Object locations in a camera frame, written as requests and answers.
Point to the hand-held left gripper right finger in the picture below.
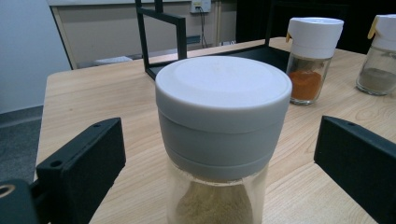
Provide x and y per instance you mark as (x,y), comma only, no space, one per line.
(361,158)

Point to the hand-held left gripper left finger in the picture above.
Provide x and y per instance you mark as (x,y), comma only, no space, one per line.
(84,165)

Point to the orange powder spice jar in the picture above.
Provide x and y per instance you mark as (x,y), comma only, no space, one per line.
(311,46)

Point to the beige powder spice jar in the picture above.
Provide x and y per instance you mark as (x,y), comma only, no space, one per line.
(222,124)

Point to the black metal rack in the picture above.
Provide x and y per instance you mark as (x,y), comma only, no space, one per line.
(255,53)

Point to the grey powder spice jar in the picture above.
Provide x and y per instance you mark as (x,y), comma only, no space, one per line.
(381,65)

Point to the dark curtain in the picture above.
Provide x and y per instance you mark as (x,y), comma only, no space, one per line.
(311,7)

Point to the white wall outlet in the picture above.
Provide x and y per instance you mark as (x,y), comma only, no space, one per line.
(200,4)

